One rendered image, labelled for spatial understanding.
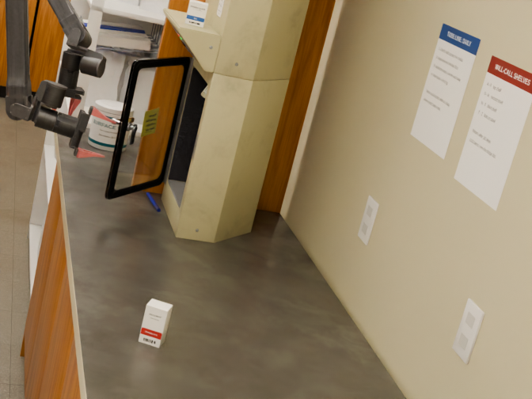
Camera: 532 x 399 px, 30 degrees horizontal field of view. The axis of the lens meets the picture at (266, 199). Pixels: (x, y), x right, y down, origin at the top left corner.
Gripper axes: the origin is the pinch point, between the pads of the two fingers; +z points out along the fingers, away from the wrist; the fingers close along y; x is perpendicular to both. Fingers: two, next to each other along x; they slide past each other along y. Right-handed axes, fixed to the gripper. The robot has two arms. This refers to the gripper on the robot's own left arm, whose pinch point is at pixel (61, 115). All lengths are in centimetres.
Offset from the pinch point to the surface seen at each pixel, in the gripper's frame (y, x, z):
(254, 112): 43, -47, -19
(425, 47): 68, -84, -49
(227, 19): 28, -50, -43
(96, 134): 18.7, 30.3, 11.1
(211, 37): 25, -49, -37
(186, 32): 19, -49, -37
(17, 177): 33, 276, 100
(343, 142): 71, -47, -15
